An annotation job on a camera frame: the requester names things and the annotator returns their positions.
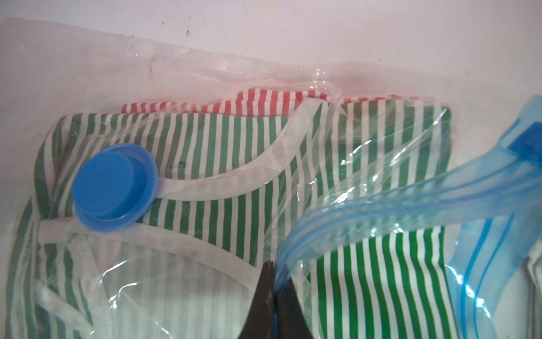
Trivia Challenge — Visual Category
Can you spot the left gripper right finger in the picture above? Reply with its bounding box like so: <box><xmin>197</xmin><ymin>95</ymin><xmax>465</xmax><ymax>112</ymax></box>
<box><xmin>275</xmin><ymin>279</ymin><xmax>313</xmax><ymax>339</ymax></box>

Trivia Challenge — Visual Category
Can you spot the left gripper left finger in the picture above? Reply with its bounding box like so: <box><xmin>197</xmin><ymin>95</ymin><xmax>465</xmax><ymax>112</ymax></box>
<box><xmin>238</xmin><ymin>261</ymin><xmax>275</xmax><ymax>339</ymax></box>

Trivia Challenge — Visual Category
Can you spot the green white striped shirt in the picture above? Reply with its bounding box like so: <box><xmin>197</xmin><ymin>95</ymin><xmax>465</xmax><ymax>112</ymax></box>
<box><xmin>1</xmin><ymin>98</ymin><xmax>452</xmax><ymax>338</ymax></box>

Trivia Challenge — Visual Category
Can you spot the clear vacuum bag blue zipper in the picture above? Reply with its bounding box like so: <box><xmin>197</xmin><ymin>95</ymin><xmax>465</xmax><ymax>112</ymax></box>
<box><xmin>1</xmin><ymin>18</ymin><xmax>541</xmax><ymax>338</ymax></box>

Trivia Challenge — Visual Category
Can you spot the red white striped shirt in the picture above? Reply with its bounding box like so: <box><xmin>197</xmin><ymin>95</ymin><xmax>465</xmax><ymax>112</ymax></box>
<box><xmin>120</xmin><ymin>88</ymin><xmax>403</xmax><ymax>117</ymax></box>

